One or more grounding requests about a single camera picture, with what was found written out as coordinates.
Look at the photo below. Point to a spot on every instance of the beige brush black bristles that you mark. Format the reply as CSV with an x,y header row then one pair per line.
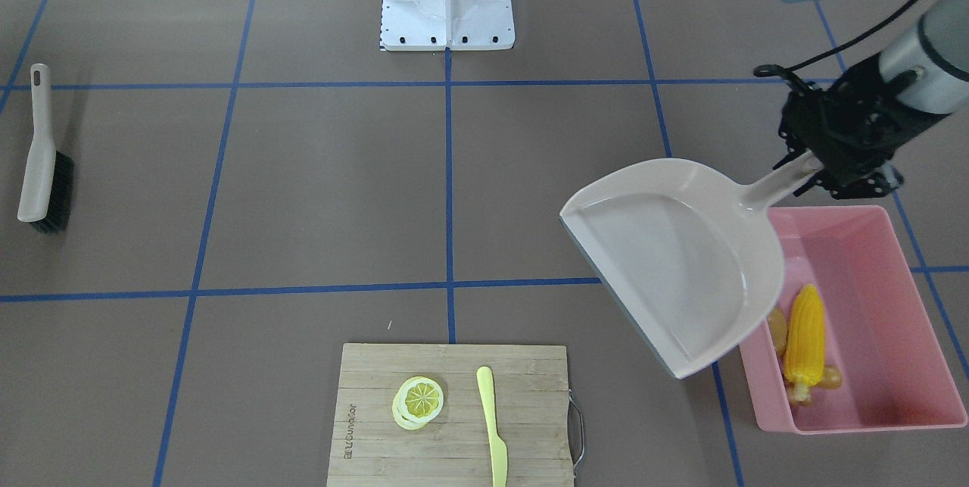
x,y
47,184

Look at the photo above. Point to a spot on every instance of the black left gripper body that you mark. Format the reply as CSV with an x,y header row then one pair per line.
x,y
859,122

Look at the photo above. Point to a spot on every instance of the brown toy potato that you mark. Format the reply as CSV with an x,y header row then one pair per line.
x,y
778,330

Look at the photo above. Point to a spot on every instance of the yellow toy lemon slices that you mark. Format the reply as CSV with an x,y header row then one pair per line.
x,y
418,401

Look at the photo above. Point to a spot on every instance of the yellow toy corn cob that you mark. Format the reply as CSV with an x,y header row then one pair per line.
x,y
804,359

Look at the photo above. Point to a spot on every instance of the beige plastic dustpan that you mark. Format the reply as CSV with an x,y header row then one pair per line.
x,y
689,254

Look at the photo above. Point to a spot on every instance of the pink plastic bin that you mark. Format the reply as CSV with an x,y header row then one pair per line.
x,y
878,334

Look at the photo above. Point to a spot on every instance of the yellow plastic toy knife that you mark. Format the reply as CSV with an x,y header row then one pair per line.
x,y
498,453

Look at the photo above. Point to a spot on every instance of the tan toy ginger root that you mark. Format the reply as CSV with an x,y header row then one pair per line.
x,y
831,379

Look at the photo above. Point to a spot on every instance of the bamboo cutting board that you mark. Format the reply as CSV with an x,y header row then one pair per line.
x,y
533,404

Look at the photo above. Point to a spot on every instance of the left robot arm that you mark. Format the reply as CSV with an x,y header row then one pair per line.
x,y
935,45

